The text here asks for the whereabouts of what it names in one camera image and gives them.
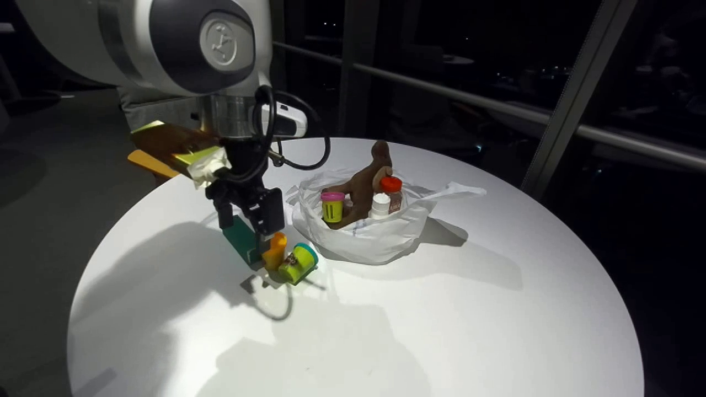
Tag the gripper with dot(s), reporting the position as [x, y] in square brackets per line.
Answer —
[245, 165]

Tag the small white bottle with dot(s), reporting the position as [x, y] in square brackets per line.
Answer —
[380, 207]

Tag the brown reindeer toy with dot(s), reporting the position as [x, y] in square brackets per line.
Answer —
[361, 190]

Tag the yellow container with pink lid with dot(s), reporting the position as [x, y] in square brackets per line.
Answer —
[332, 208]

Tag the green container with teal lid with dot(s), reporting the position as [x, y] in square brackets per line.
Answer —
[298, 263]

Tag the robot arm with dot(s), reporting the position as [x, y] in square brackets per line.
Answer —
[138, 44]

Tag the orange container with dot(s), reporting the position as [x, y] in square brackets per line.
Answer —
[274, 252]

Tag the metal railing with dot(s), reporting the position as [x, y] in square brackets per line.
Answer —
[496, 107]

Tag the wooden chair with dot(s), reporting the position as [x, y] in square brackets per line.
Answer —
[165, 143]

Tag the white plastic bag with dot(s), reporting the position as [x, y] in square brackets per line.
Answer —
[369, 237]

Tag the clear container with red lid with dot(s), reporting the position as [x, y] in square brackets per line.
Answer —
[392, 193]

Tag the green block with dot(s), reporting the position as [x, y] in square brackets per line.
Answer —
[241, 238]

